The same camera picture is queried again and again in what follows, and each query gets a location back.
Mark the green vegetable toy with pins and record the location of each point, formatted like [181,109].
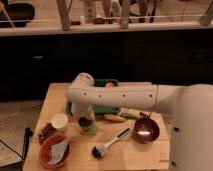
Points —
[131,115]

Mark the crumpled white paper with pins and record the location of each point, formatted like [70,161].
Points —
[57,152]

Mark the dark brown grape bunch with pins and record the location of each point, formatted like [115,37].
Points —
[45,132]

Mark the black office chair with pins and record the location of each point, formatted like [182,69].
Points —
[20,13]

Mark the white paper cup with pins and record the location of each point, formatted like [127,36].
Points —
[60,121]

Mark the green plastic tray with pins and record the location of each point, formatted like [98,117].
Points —
[99,111]

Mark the orange ball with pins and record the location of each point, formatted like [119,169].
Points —
[109,84]

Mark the orange bowl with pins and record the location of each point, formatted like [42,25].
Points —
[45,153]

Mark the dark red bowl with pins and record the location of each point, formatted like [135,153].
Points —
[145,130]

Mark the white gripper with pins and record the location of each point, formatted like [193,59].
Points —
[86,120]

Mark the black handle beside table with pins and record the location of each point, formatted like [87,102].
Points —
[27,135]

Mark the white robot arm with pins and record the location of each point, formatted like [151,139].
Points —
[191,108]

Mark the dish brush with black head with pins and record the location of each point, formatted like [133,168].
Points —
[98,151]

